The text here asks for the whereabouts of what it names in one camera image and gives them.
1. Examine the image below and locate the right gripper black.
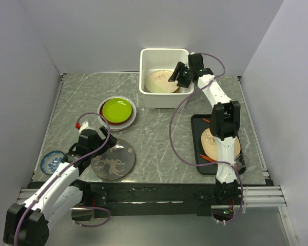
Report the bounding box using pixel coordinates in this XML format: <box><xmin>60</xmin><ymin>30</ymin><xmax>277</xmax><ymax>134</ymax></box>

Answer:
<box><xmin>168</xmin><ymin>61</ymin><xmax>193</xmax><ymax>89</ymax></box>

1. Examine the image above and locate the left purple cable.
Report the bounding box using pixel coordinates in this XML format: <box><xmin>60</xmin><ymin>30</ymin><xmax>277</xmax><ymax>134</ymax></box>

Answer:
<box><xmin>14</xmin><ymin>112</ymin><xmax>113</xmax><ymax>246</ymax></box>

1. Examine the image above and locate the glass plate with deer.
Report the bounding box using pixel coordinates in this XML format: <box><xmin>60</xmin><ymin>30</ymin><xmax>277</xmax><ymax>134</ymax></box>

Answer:
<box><xmin>91</xmin><ymin>139</ymin><xmax>136</xmax><ymax>181</ymax></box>

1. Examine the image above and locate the red scalloped plate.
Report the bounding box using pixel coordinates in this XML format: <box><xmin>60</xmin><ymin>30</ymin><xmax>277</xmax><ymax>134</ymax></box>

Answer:
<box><xmin>100</xmin><ymin>102</ymin><xmax>133</xmax><ymax>127</ymax></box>

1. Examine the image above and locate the purple cable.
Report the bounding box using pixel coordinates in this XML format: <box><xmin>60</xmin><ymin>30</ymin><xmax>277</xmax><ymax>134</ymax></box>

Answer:
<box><xmin>14</xmin><ymin>112</ymin><xmax>113</xmax><ymax>246</ymax></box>
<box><xmin>168</xmin><ymin>53</ymin><xmax>246</xmax><ymax>226</ymax></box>

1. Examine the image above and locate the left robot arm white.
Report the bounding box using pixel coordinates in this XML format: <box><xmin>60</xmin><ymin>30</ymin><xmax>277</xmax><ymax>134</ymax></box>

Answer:
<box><xmin>3</xmin><ymin>127</ymin><xmax>117</xmax><ymax>245</ymax></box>

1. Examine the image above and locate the cream plate with branch motif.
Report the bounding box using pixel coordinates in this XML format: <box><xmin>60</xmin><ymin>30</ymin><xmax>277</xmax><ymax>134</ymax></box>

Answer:
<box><xmin>145</xmin><ymin>70</ymin><xmax>179</xmax><ymax>93</ymax></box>

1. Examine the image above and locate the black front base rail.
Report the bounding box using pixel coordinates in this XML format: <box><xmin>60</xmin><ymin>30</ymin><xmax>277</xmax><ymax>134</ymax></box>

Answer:
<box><xmin>81</xmin><ymin>182</ymin><xmax>241</xmax><ymax>216</ymax></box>

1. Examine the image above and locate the black rectangular tray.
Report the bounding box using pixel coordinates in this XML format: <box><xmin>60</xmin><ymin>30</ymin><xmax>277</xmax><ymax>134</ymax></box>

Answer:
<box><xmin>190</xmin><ymin>114</ymin><xmax>243</xmax><ymax>175</ymax></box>

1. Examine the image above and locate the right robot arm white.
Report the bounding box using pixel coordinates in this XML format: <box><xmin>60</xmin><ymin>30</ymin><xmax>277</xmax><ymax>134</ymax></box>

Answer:
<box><xmin>169</xmin><ymin>53</ymin><xmax>242</xmax><ymax>204</ymax></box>

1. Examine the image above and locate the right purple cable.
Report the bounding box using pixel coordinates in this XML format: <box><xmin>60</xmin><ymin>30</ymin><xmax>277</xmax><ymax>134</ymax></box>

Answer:
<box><xmin>168</xmin><ymin>53</ymin><xmax>246</xmax><ymax>226</ymax></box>

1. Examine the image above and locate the lime green plate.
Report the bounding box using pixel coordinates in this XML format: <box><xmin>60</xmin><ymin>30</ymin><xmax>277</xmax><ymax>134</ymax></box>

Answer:
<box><xmin>102</xmin><ymin>97</ymin><xmax>132</xmax><ymax>124</ymax></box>

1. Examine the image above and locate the blue and white small dish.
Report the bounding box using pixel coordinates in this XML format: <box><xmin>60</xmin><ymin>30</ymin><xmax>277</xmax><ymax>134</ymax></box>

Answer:
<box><xmin>40</xmin><ymin>150</ymin><xmax>65</xmax><ymax>175</ymax></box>

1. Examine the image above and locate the white plastic bin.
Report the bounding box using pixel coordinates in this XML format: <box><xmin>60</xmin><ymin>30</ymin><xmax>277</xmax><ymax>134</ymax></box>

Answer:
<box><xmin>139</xmin><ymin>48</ymin><xmax>194</xmax><ymax>108</ymax></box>

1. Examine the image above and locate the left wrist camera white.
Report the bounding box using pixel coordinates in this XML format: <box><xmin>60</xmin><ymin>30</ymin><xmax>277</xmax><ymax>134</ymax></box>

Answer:
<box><xmin>75</xmin><ymin>121</ymin><xmax>93</xmax><ymax>133</ymax></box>

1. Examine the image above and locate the clear glass cup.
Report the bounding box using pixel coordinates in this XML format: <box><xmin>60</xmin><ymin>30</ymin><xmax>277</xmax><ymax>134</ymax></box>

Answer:
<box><xmin>235</xmin><ymin>153</ymin><xmax>249</xmax><ymax>175</ymax></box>

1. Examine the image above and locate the pale grey large plate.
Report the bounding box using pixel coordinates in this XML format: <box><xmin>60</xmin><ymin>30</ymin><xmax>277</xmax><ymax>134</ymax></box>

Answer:
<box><xmin>97</xmin><ymin>96</ymin><xmax>137</xmax><ymax>131</ymax></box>

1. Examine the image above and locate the orange chopstick lower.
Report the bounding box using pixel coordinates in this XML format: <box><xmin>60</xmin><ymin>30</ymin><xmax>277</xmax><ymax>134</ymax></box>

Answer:
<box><xmin>200</xmin><ymin>154</ymin><xmax>216</xmax><ymax>162</ymax></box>

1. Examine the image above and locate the peach plate with bird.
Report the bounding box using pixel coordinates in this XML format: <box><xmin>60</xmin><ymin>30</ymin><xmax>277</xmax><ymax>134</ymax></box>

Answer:
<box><xmin>201</xmin><ymin>128</ymin><xmax>241</xmax><ymax>161</ymax></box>

